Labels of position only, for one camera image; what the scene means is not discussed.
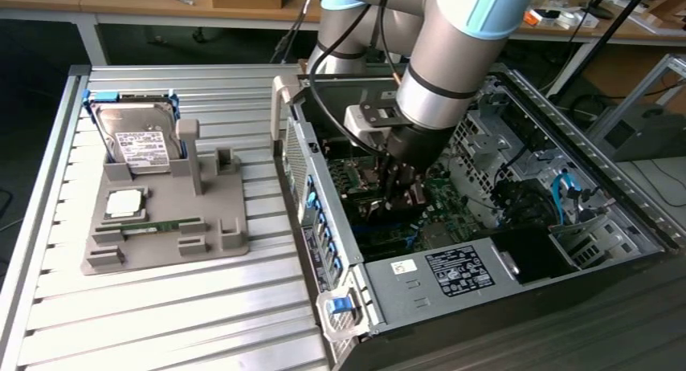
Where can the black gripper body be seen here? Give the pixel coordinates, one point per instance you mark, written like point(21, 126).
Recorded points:
point(418, 146)

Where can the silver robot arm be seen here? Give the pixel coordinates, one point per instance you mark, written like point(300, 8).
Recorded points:
point(444, 66)

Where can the green motherboard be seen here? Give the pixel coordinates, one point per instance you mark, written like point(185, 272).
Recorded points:
point(450, 202)

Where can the CPU socket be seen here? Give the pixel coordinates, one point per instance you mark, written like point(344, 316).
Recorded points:
point(364, 172)

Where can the metal drive cage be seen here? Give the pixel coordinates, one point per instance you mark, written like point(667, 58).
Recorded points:
point(482, 146)

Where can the blue card retainer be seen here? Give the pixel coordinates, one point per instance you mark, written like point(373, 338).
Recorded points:
point(321, 226)

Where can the grey power supply unit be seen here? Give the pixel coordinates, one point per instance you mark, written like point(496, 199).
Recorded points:
point(428, 282)

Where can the black fan shroud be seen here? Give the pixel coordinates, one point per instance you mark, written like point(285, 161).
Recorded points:
point(530, 254)

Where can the blue case latch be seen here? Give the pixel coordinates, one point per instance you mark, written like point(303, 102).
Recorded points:
point(339, 304)

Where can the grey disk bay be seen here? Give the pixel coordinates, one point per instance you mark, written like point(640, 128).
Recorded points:
point(588, 246)

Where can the orange box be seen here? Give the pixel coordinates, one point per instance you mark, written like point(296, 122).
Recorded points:
point(540, 17)

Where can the open black PC case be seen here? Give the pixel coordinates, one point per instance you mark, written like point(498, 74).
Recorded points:
point(535, 327)

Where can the grey cabinet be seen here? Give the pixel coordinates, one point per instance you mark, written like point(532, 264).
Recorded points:
point(643, 138)

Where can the white box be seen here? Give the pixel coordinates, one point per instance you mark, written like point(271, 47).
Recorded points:
point(580, 21)

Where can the grey parts rack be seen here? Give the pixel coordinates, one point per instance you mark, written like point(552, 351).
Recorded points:
point(160, 246)

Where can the green RAM stick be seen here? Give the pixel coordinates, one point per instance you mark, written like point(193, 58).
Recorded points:
point(149, 225)

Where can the black stand pole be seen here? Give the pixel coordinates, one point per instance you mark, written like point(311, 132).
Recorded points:
point(614, 25)

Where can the black monitor stand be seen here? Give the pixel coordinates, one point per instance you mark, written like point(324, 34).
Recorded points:
point(599, 7)

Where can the hard disk with blue carrier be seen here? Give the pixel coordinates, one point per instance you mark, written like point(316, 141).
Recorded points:
point(136, 142)

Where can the silver CPU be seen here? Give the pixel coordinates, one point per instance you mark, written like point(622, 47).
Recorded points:
point(124, 204)

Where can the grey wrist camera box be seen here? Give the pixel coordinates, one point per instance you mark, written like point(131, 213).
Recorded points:
point(361, 124)

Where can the aluminium frame rail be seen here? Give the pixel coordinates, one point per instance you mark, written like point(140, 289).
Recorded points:
point(664, 72)

